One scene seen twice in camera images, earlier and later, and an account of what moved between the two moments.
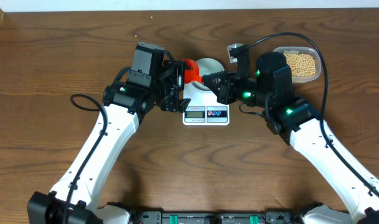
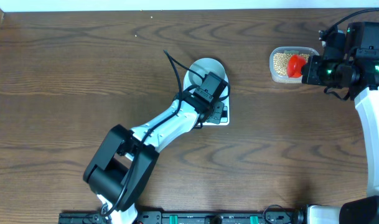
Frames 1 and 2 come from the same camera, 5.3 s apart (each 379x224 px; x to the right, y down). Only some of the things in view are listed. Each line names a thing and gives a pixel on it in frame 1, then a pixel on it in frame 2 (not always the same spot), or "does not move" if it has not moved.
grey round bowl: x=207 y=66 does not move
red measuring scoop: x=191 y=73 → x=294 y=65
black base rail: x=278 y=217 does not move
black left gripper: x=174 y=69 → x=216 y=117
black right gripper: x=224 y=93 → x=310 y=70
